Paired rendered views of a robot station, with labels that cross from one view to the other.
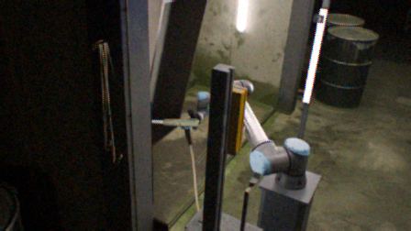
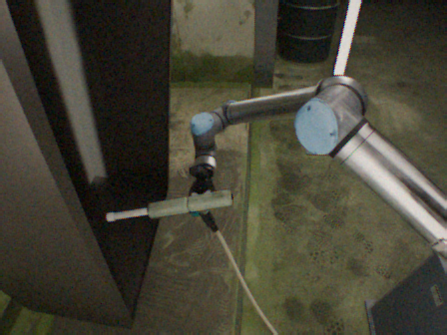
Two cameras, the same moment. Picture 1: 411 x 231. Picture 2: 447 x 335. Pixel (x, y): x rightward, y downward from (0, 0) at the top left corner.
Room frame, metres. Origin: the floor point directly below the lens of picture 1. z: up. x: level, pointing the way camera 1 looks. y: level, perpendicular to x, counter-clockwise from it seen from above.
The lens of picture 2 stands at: (1.99, 0.21, 1.42)
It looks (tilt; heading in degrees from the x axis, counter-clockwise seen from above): 47 degrees down; 342
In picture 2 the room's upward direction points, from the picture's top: 6 degrees counter-clockwise
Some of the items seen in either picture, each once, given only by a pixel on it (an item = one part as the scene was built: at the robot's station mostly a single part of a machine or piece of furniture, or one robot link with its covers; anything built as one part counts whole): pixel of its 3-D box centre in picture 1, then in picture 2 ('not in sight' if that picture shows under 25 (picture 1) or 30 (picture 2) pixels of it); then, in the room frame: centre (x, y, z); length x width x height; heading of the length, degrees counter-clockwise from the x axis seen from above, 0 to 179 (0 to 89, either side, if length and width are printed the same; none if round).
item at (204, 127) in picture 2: (204, 100); (205, 130); (2.84, -0.02, 0.71); 0.12 x 0.09 x 0.12; 112
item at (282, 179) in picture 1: (292, 173); not in sight; (1.92, -0.57, 0.69); 0.19 x 0.19 x 0.10
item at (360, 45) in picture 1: (344, 68); (308, 15); (4.47, -1.73, 0.44); 0.59 x 0.58 x 0.89; 166
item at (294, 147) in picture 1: (294, 155); not in sight; (1.91, -0.57, 0.83); 0.17 x 0.15 x 0.18; 112
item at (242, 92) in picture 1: (226, 119); not in sight; (1.24, -0.09, 1.42); 0.12 x 0.06 x 0.26; 62
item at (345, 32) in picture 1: (352, 34); not in sight; (4.48, -1.73, 0.86); 0.54 x 0.54 x 0.01
